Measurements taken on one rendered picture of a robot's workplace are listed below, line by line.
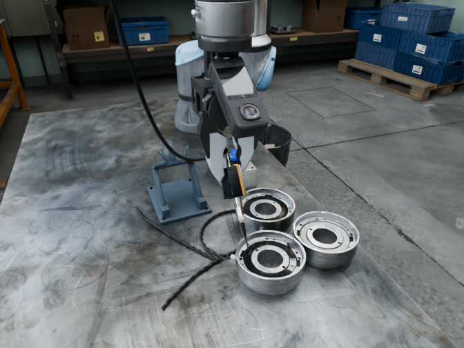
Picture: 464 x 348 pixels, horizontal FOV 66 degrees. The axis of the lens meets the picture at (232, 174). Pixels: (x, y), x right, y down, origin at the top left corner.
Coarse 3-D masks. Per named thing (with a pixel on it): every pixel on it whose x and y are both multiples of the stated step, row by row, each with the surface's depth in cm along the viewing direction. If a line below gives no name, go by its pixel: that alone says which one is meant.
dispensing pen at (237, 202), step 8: (224, 152) 55; (224, 168) 54; (232, 168) 53; (232, 176) 53; (224, 184) 56; (232, 184) 53; (240, 184) 54; (224, 192) 56; (232, 192) 53; (240, 192) 53; (240, 200) 55; (240, 208) 55; (240, 216) 55; (248, 248) 55
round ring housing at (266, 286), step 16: (240, 240) 56; (256, 240) 58; (288, 240) 57; (256, 256) 55; (272, 256) 57; (288, 256) 55; (304, 256) 53; (240, 272) 52; (272, 272) 52; (256, 288) 51; (272, 288) 50; (288, 288) 51
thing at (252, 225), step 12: (252, 192) 68; (264, 192) 69; (276, 192) 68; (252, 204) 66; (264, 204) 67; (276, 204) 66; (288, 204) 66; (264, 216) 63; (288, 216) 61; (252, 228) 62; (264, 228) 61; (276, 228) 61; (288, 228) 64
